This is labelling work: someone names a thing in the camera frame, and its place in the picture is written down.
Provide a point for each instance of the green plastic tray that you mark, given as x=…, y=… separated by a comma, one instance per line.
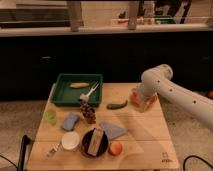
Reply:
x=64, y=95

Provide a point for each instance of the orange bowl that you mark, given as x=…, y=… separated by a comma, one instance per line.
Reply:
x=135, y=99

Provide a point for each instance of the yellow corn cob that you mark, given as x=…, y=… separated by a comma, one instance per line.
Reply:
x=79, y=85

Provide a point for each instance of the light wooden table board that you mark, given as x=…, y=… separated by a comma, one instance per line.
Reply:
x=146, y=145

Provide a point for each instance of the blue sponge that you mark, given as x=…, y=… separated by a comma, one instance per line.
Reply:
x=69, y=122

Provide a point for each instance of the dark round plate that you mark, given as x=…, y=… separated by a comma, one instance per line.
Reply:
x=86, y=141

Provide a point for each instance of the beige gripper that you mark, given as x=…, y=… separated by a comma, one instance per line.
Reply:
x=144, y=105

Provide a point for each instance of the orange fruit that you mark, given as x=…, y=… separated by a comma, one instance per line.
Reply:
x=115, y=148

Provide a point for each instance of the wooden block on plate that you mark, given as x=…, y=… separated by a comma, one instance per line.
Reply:
x=96, y=146

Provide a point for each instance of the white paper cup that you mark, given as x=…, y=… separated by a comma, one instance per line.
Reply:
x=70, y=140

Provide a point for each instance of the blue folded cloth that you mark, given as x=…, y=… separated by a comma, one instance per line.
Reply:
x=112, y=131

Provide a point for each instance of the bunch of dark grapes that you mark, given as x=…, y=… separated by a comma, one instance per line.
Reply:
x=88, y=113

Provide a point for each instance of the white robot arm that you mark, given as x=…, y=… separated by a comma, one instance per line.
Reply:
x=158, y=80

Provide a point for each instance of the small green cup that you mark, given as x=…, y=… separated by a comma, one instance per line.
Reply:
x=50, y=116

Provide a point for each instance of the green pepper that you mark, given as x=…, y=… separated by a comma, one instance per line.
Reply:
x=115, y=106

